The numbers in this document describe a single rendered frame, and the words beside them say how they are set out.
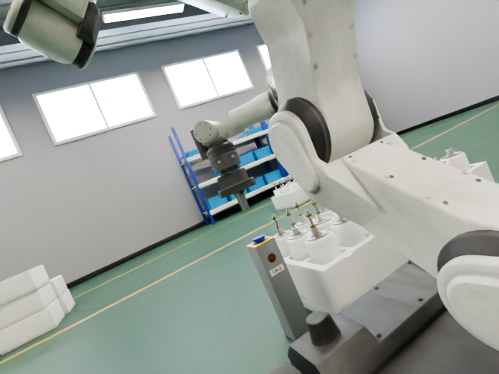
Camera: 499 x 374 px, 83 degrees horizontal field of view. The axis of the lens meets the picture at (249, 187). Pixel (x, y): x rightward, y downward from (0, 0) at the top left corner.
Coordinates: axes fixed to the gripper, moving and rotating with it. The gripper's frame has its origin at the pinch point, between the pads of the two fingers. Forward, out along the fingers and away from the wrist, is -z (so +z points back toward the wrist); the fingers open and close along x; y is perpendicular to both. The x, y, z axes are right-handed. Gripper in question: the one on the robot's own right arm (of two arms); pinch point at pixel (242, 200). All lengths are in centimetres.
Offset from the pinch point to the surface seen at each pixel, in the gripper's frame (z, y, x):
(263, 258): -17.9, 4.2, -0.7
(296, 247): -22.8, -13.1, -5.6
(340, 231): -22.0, -13.9, -21.4
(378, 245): -30.5, -15.2, -30.3
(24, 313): -22, -50, 248
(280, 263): -21.9, 1.0, -3.7
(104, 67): 325, -374, 342
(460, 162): -23, -63, -69
